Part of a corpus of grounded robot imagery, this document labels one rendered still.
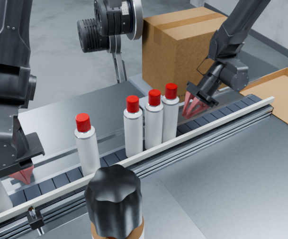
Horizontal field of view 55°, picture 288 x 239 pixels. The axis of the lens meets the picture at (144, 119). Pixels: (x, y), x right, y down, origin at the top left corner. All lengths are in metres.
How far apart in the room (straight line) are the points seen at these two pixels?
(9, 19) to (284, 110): 1.02
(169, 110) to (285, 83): 0.74
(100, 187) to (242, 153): 0.65
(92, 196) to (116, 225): 0.05
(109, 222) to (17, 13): 0.32
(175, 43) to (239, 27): 0.26
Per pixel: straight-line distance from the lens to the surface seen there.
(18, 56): 0.46
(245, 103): 1.11
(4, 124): 0.46
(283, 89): 1.35
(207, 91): 0.85
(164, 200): 0.74
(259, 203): 0.86
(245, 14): 0.75
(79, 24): 1.57
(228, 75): 0.80
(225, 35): 0.80
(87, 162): 0.73
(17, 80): 0.48
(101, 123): 1.04
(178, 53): 0.97
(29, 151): 0.58
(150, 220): 0.71
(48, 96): 2.79
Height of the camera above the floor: 1.49
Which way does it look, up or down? 39 degrees down
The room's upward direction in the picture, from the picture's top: straight up
